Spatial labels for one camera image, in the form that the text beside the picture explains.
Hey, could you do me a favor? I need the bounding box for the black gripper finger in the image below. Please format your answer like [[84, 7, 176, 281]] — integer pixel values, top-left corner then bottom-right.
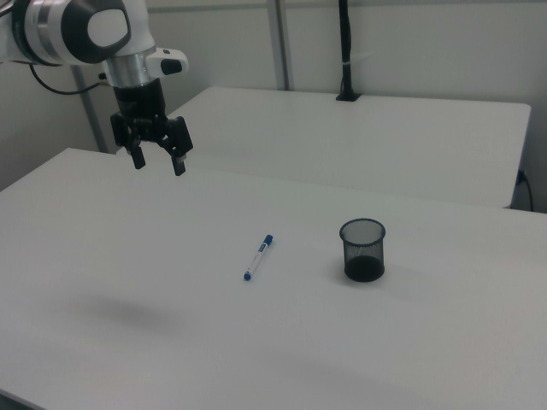
[[109, 111, 147, 170], [161, 115, 193, 176]]

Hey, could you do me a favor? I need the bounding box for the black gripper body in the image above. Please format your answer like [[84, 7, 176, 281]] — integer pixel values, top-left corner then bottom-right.
[[112, 80, 174, 147]]

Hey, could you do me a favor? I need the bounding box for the blue white marker pen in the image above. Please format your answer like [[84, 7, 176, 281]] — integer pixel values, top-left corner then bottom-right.
[[243, 233, 275, 282]]

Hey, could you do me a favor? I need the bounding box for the white side table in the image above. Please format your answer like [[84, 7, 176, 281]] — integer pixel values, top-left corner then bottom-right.
[[164, 86, 532, 209]]

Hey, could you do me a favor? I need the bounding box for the black mesh pen cup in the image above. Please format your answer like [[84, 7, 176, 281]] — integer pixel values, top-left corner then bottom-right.
[[338, 218, 387, 284]]

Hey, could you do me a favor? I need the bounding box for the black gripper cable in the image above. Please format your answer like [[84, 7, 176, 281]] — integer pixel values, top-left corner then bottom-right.
[[28, 63, 115, 95]]

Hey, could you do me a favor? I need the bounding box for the grey partition post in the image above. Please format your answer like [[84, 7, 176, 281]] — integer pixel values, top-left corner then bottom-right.
[[267, 0, 296, 91]]

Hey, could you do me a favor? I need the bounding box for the black camera stand pole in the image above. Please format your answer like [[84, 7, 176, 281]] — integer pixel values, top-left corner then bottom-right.
[[335, 0, 362, 103]]

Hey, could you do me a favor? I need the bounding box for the black cable with blue plug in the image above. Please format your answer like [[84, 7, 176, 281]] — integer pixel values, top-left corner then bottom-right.
[[516, 169, 535, 211]]

